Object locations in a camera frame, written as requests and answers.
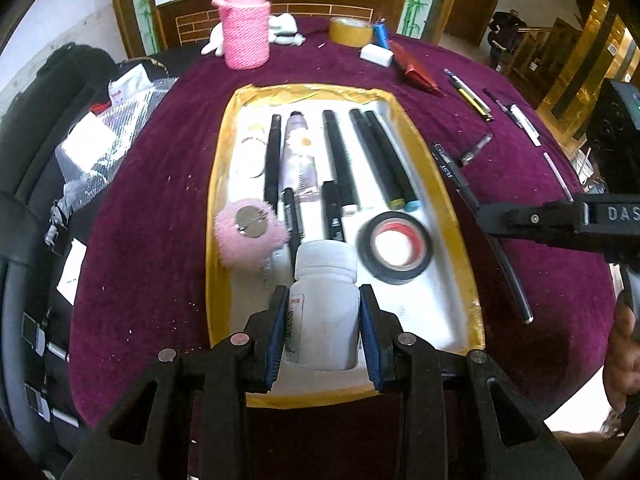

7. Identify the black pen with red end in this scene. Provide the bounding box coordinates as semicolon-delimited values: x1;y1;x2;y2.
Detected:
263;114;283;206

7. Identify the white glove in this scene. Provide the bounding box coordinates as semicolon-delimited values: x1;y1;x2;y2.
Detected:
201;22;226;58
270;12;308;47

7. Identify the grey cloth strap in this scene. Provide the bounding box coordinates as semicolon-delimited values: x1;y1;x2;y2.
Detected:
44;197;71;246

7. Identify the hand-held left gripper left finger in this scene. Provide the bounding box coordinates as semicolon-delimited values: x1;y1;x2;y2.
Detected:
60;285;291;480

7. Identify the thin clear pen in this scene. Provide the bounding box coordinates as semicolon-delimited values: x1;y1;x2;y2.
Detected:
542;152;575;203

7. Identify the yellow-rimmed white tray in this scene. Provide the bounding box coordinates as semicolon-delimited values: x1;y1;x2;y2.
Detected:
205;82;487;409

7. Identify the person's right hand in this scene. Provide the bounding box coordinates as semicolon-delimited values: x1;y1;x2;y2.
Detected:
600;304;640;413

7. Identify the wooden counter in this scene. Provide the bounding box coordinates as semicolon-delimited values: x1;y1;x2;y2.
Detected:
155;0;401;48

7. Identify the white pill bottle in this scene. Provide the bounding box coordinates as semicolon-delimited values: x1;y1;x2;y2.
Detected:
282;240;362;372

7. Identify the black marker white tip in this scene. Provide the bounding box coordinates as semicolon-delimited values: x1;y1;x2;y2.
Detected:
321;109;361;216

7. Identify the bubble wrap bag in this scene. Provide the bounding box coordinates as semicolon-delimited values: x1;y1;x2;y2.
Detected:
55;77;178;206

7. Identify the black tape roll red core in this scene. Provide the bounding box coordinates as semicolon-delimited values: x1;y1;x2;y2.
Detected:
356;211;432;286

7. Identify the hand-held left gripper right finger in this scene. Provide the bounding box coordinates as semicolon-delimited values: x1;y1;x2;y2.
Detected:
359;284;571;480

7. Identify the white packet red print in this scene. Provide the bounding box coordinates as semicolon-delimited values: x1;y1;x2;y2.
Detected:
107;67;151;106

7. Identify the pink fluffy brooch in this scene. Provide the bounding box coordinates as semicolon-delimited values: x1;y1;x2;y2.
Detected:
214;199;291;270

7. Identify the pale floral tube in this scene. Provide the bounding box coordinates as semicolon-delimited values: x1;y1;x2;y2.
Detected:
281;111;321;201

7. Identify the black art marker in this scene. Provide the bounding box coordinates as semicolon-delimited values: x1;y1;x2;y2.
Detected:
281;187;303;271
321;181;347;243

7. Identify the red pouch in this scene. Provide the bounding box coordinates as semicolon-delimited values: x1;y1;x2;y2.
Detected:
387;40;446;97

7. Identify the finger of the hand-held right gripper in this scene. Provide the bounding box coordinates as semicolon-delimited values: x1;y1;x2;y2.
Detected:
475;201;583;251

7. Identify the white eraser block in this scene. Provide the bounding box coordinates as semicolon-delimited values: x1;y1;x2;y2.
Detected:
359;42;395;67

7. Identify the long black pen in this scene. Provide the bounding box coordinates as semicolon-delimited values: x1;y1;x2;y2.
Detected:
487;237;535;325

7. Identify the thin black pen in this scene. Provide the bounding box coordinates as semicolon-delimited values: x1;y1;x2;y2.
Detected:
482;88;516;121

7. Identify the pink knitted jar cover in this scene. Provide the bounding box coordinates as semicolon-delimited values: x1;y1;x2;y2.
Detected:
211;0;273;71

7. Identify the black gel pen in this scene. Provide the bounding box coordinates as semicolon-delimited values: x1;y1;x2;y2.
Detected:
431;142;482;211

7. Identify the wooden door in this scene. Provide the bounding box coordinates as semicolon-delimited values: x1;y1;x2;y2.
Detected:
442;0;508;48

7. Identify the translucent ballpoint pen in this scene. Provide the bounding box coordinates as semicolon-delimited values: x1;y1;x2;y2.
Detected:
459;133;493;166

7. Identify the white paper label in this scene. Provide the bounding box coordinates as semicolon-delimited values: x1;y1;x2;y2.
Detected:
56;240;87;306

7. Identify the white pen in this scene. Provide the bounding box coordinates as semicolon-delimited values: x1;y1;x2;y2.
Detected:
507;104;543;147

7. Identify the gold framed partition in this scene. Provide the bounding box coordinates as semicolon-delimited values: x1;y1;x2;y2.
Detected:
535;0;640;151

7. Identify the small blue cylinder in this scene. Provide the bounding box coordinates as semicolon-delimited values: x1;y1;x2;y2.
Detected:
372;19;392;51

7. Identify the yellow tape roll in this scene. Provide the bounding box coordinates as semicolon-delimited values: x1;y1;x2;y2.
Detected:
327;16;375;48

